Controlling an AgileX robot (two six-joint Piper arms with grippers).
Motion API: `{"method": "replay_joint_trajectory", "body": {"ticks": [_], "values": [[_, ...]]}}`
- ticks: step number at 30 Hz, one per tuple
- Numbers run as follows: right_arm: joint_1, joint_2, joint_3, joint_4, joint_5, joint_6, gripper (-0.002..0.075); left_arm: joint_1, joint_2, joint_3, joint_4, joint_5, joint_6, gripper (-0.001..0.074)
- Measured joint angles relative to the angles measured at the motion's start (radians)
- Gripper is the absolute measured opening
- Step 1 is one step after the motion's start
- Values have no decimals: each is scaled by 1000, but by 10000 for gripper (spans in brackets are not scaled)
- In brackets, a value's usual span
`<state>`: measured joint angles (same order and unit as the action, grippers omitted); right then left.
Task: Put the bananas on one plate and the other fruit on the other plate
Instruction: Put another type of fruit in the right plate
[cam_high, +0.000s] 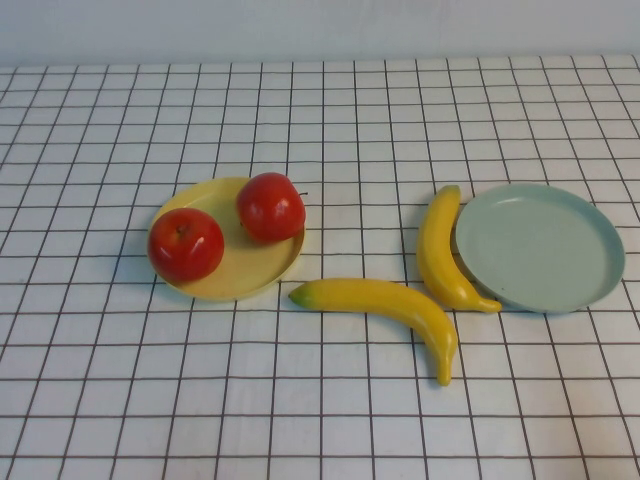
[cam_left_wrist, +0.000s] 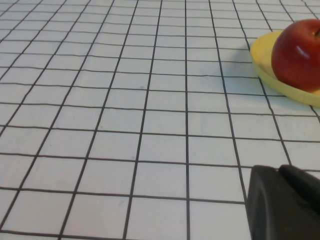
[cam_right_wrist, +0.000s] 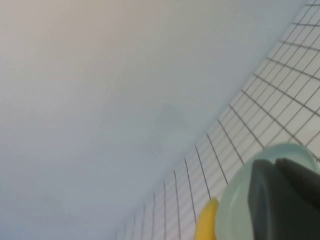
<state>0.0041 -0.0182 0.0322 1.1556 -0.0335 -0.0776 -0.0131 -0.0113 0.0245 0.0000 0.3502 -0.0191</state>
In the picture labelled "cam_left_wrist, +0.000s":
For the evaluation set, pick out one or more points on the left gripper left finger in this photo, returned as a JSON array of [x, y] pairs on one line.
[[270, 212]]

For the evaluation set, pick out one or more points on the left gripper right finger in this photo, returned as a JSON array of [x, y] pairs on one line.
[[305, 190]]

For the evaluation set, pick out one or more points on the red apple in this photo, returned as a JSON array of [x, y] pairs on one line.
[[295, 65]]

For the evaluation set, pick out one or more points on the yellow plastic plate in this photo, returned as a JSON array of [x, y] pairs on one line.
[[262, 57]]

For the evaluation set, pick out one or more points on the white grid tablecloth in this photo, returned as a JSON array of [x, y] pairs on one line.
[[125, 125]]

